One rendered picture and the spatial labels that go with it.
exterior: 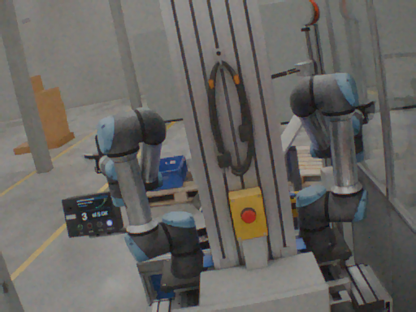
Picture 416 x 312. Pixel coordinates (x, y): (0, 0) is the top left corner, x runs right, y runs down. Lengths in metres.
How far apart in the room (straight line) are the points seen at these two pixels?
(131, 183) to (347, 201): 0.75
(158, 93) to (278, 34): 3.25
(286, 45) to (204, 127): 6.60
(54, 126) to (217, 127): 9.18
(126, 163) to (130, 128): 0.12
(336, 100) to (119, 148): 0.72
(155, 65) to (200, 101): 8.63
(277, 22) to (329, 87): 6.26
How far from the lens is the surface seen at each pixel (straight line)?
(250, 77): 1.24
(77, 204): 2.29
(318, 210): 1.72
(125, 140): 1.56
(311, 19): 2.82
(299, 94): 1.60
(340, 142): 1.62
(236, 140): 1.28
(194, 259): 1.76
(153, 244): 1.68
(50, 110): 10.32
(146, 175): 1.85
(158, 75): 9.87
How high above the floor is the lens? 1.92
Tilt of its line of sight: 16 degrees down
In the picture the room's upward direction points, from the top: 11 degrees counter-clockwise
